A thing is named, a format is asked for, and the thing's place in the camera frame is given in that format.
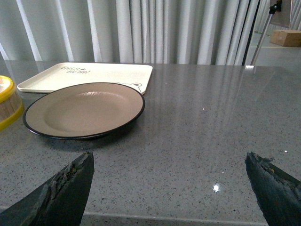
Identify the cardboard box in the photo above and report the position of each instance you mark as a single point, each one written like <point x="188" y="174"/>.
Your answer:
<point x="286" y="38"/>

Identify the brown plate with black rim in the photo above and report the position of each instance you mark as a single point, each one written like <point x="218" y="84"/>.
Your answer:
<point x="84" y="111"/>

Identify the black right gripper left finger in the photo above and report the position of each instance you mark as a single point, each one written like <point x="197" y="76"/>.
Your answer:
<point x="60" y="201"/>

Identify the metal tripod stand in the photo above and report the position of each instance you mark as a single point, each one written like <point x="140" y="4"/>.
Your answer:
<point x="277" y="7"/>

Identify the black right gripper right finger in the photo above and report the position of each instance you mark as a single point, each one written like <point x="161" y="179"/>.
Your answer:
<point x="278" y="194"/>

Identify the bamboo steamer with yellow rims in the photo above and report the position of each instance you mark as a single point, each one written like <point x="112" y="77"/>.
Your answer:
<point x="11" y="106"/>

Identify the cream rectangular tray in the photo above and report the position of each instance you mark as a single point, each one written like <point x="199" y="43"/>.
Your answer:
<point x="63" y="75"/>

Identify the grey pleated curtain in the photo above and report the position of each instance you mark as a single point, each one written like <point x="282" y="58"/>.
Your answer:
<point x="204" y="32"/>

